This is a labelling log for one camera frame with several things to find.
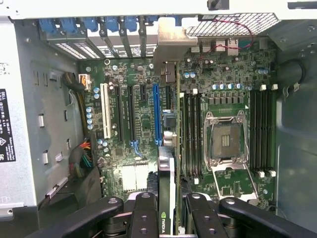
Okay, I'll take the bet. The silver chipset heat sink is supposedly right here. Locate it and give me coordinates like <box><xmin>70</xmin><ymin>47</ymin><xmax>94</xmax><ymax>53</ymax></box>
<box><xmin>120</xmin><ymin>162</ymin><xmax>151</xmax><ymax>193</ymax></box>

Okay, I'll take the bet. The CPU socket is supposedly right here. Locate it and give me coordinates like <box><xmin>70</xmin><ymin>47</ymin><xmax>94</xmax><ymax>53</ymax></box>
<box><xmin>202</xmin><ymin>109</ymin><xmax>250</xmax><ymax>171</ymax></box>

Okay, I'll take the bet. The green motherboard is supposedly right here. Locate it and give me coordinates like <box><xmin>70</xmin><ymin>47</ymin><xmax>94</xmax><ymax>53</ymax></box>
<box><xmin>78</xmin><ymin>37</ymin><xmax>279</xmax><ymax>215</ymax></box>

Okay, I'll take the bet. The black RAM slot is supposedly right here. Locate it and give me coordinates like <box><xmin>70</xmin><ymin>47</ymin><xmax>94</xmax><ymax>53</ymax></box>
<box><xmin>268</xmin><ymin>83</ymin><xmax>276</xmax><ymax>178</ymax></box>
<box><xmin>250</xmin><ymin>85</ymin><xmax>256</xmax><ymax>174</ymax></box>
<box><xmin>256</xmin><ymin>84</ymin><xmax>263</xmax><ymax>178</ymax></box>
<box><xmin>262</xmin><ymin>85</ymin><xmax>268</xmax><ymax>174</ymax></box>

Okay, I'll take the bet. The blue expansion slot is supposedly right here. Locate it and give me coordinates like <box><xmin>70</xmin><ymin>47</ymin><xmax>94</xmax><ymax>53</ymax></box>
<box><xmin>153</xmin><ymin>83</ymin><xmax>161</xmax><ymax>146</ymax></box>

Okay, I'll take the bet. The long black expansion slot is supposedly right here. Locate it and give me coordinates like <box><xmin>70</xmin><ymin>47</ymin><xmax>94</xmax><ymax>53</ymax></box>
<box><xmin>126</xmin><ymin>84</ymin><xmax>137</xmax><ymax>143</ymax></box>

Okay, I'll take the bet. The white expansion slot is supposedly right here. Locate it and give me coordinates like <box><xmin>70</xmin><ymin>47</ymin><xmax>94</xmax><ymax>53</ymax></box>
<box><xmin>100</xmin><ymin>82</ymin><xmax>112</xmax><ymax>139</ymax></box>

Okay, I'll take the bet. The open black PC case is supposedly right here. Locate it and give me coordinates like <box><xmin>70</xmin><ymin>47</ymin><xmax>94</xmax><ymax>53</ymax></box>
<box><xmin>0</xmin><ymin>0</ymin><xmax>317</xmax><ymax>238</ymax></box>

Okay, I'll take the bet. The grey power supply unit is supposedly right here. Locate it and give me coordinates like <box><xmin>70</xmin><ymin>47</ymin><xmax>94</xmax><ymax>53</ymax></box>
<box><xmin>0</xmin><ymin>16</ymin><xmax>86</xmax><ymax>221</ymax></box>

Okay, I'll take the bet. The blue data wire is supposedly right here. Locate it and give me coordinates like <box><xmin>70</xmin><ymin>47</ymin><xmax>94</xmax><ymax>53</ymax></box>
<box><xmin>129</xmin><ymin>140</ymin><xmax>144</xmax><ymax>159</ymax></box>

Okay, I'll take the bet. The multicolour power wire bundle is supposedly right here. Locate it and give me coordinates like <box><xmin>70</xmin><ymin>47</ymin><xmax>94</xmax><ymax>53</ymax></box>
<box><xmin>68</xmin><ymin>140</ymin><xmax>94</xmax><ymax>179</ymax></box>

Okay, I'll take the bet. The yellow black power wire bundle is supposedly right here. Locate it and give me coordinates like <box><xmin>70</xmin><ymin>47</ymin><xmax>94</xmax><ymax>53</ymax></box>
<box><xmin>61</xmin><ymin>71</ymin><xmax>87</xmax><ymax>131</ymax></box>

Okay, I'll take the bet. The thin red black wire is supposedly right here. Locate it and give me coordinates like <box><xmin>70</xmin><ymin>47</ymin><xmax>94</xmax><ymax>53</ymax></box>
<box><xmin>198</xmin><ymin>18</ymin><xmax>255</xmax><ymax>65</ymax></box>

